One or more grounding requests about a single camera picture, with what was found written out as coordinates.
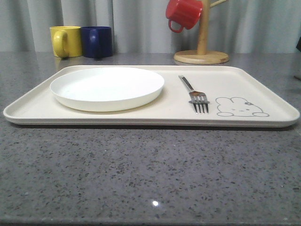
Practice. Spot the red mug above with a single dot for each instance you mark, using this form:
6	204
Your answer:
183	14

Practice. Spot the white round plate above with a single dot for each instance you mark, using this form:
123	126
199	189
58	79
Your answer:
107	89

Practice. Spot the yellow mug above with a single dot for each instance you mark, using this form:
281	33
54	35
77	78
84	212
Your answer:
66	41

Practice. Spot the wooden mug tree stand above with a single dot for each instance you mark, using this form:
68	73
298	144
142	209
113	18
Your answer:
202	56

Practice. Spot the grey curtain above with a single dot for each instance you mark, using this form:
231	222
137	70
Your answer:
140	26

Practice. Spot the silver metal fork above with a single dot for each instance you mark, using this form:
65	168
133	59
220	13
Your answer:
197	99

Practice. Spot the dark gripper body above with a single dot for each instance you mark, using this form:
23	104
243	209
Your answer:
297	61

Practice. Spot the beige rabbit serving tray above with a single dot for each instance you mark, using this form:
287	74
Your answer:
236	100

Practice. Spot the dark blue mug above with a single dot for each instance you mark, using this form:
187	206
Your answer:
96	41

